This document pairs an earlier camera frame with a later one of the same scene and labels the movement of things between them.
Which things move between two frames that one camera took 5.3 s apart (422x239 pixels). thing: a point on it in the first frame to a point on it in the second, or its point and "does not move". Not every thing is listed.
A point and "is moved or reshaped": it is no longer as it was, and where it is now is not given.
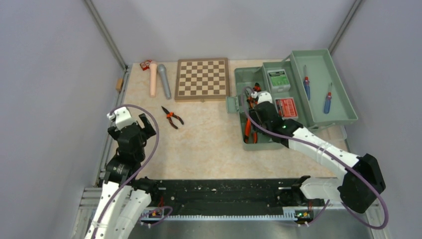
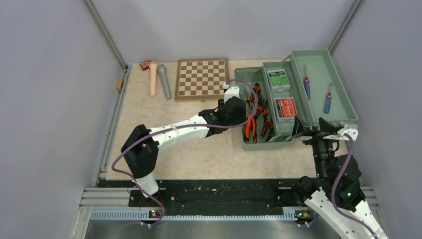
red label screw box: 286,107 does not move
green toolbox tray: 321,71 does not move
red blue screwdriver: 306,84 does not move
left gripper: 148,130 to 241,119
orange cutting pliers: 249,127 does not move
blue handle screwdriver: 328,102 does not move
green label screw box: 278,80 does not move
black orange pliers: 170,114 is moved or reshaped
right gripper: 254,114 to 326,126
